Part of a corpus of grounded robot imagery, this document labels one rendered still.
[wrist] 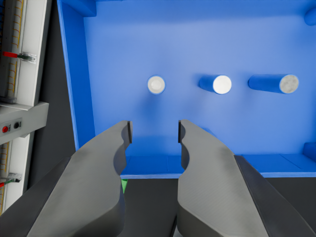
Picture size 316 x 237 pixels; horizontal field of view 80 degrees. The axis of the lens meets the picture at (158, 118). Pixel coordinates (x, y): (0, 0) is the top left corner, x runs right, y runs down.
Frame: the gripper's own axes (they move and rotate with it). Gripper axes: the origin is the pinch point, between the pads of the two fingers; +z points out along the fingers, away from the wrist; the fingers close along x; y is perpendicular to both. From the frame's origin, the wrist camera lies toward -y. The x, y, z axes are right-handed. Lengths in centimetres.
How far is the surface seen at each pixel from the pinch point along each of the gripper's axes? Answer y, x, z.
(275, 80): -0.7, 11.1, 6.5
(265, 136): 7.8, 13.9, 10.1
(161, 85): -0.7, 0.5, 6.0
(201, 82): 0.5, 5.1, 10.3
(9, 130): 22, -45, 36
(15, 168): 40, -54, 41
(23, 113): 19, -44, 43
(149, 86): -0.6, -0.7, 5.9
